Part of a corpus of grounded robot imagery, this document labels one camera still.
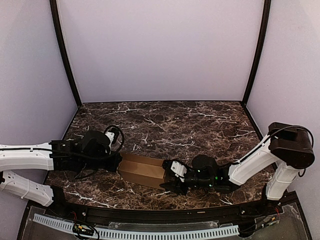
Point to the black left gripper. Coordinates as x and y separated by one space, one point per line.
113 163

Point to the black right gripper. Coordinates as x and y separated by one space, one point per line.
171 178

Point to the brown cardboard box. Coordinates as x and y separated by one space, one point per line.
141 170

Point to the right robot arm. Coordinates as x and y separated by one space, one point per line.
289 146

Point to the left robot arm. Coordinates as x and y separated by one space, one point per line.
94 151

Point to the small circuit board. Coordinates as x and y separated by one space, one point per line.
82 229

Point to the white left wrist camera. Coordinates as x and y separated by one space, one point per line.
113 132

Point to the white slotted cable duct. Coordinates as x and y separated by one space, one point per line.
127 231

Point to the black front rail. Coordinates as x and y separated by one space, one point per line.
239 214

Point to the left black frame post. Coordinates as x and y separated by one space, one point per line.
63 51

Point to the black frame post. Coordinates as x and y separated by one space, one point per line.
258 51
63 51

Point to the right black frame post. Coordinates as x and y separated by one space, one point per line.
258 51

